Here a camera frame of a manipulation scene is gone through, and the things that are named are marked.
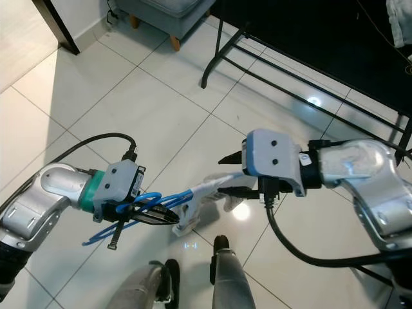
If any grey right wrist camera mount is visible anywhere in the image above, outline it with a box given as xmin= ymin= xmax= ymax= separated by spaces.
xmin=241 ymin=127 xmax=311 ymax=198

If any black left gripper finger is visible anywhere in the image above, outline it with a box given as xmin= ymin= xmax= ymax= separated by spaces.
xmin=124 ymin=211 xmax=179 ymax=227
xmin=139 ymin=200 xmax=179 ymax=216

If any black metal clothes rack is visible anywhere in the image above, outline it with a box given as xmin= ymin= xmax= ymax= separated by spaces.
xmin=198 ymin=16 xmax=412 ymax=150

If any robot leg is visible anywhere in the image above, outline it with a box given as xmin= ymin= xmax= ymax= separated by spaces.
xmin=105 ymin=259 xmax=180 ymax=309
xmin=208 ymin=236 xmax=259 ymax=309

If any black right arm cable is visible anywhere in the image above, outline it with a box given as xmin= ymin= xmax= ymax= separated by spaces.
xmin=261 ymin=192 xmax=412 ymax=270

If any black metal stand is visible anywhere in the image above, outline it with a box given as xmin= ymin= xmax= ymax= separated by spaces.
xmin=351 ymin=264 xmax=412 ymax=292

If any grey ottoman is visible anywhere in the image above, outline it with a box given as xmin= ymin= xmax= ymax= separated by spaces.
xmin=116 ymin=0 xmax=218 ymax=53

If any dark grey dangling strap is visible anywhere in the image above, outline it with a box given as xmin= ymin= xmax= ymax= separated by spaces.
xmin=107 ymin=218 xmax=124 ymax=250

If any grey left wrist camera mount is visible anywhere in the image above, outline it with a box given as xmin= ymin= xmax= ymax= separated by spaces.
xmin=92 ymin=159 xmax=145 ymax=221

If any black door frame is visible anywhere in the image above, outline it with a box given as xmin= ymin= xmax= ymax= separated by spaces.
xmin=32 ymin=0 xmax=82 ymax=57

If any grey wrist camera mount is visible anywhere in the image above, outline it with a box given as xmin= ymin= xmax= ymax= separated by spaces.
xmin=241 ymin=127 xmax=311 ymax=198
xmin=92 ymin=159 xmax=145 ymax=221

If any robot right leg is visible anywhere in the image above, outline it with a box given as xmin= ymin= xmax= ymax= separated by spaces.
xmin=208 ymin=236 xmax=259 ymax=309

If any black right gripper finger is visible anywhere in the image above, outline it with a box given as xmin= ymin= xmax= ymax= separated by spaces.
xmin=216 ymin=148 xmax=245 ymax=167
xmin=214 ymin=185 xmax=265 ymax=200

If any light denim garment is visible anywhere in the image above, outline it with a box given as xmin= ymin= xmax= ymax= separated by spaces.
xmin=386 ymin=0 xmax=412 ymax=49

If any black rug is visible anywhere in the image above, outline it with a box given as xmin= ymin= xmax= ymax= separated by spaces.
xmin=209 ymin=0 xmax=412 ymax=120

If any blue plastic hanger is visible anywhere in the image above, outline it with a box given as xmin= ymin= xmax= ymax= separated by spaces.
xmin=82 ymin=185 xmax=232 ymax=248

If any robot left leg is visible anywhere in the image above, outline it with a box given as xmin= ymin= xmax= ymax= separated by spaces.
xmin=105 ymin=259 xmax=180 ymax=309

